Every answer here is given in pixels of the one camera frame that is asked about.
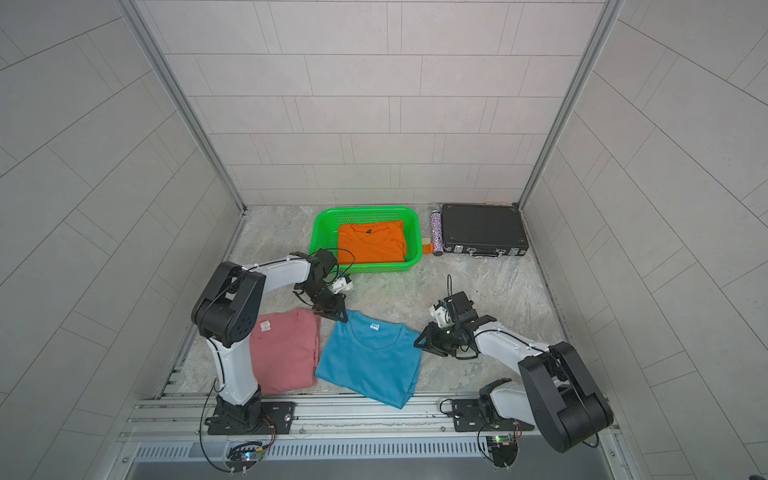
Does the green plastic basket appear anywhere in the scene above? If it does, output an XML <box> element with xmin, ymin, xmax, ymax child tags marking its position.
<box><xmin>310</xmin><ymin>206</ymin><xmax>422</xmax><ymax>273</ymax></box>

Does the blue t-shirt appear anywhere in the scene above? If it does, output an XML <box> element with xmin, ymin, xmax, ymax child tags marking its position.
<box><xmin>315</xmin><ymin>310</ymin><xmax>422</xmax><ymax>409</ymax></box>

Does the orange t-shirt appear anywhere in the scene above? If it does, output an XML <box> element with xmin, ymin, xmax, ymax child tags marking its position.
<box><xmin>337</xmin><ymin>220</ymin><xmax>407</xmax><ymax>265</ymax></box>

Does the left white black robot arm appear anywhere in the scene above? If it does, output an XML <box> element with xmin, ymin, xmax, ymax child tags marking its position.
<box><xmin>191</xmin><ymin>249</ymin><xmax>348</xmax><ymax>416</ymax></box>

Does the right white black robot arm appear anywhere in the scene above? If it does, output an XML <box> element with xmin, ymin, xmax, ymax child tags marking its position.
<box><xmin>414</xmin><ymin>316</ymin><xmax>614</xmax><ymax>453</ymax></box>

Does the pink folded t-shirt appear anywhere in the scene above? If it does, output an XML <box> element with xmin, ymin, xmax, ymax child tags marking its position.
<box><xmin>249</xmin><ymin>308</ymin><xmax>320</xmax><ymax>396</ymax></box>

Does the black hard case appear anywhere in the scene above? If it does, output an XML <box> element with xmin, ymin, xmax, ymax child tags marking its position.
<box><xmin>441</xmin><ymin>203</ymin><xmax>529</xmax><ymax>258</ymax></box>

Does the right green circuit board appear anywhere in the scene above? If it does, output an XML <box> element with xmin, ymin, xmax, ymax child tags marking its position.
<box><xmin>485</xmin><ymin>435</ymin><xmax>519</xmax><ymax>469</ymax></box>

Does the green circuit board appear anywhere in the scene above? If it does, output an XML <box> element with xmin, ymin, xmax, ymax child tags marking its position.
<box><xmin>225</xmin><ymin>441</ymin><xmax>267</xmax><ymax>475</ymax></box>
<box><xmin>485</xmin><ymin>435</ymin><xmax>519</xmax><ymax>469</ymax></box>

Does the purple glitter tumbler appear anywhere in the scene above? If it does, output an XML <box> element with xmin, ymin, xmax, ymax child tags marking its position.
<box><xmin>430</xmin><ymin>204</ymin><xmax>444</xmax><ymax>256</ymax></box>

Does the left green circuit board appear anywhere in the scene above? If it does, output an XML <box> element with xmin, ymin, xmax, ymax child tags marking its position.
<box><xmin>225</xmin><ymin>441</ymin><xmax>267</xmax><ymax>475</ymax></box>

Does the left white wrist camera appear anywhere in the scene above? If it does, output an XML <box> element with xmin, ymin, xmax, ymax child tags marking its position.
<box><xmin>330</xmin><ymin>275</ymin><xmax>353</xmax><ymax>294</ymax></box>

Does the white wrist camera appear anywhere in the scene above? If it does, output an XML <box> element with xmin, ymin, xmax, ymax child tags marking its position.
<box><xmin>429</xmin><ymin>291</ymin><xmax>477</xmax><ymax>328</ymax></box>
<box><xmin>330</xmin><ymin>275</ymin><xmax>353</xmax><ymax>294</ymax></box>

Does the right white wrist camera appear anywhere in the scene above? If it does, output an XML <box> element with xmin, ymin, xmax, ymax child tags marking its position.
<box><xmin>429</xmin><ymin>291</ymin><xmax>477</xmax><ymax>328</ymax></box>

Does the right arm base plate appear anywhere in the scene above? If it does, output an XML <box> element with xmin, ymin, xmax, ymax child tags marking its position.
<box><xmin>439</xmin><ymin>399</ymin><xmax>535</xmax><ymax>433</ymax></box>

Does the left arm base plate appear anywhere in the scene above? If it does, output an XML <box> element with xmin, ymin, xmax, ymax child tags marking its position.
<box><xmin>203</xmin><ymin>398</ymin><xmax>296</xmax><ymax>436</ymax></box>

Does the aluminium mounting rail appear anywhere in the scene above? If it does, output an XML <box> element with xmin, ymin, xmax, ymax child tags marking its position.
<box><xmin>118</xmin><ymin>394</ymin><xmax>534</xmax><ymax>442</ymax></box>

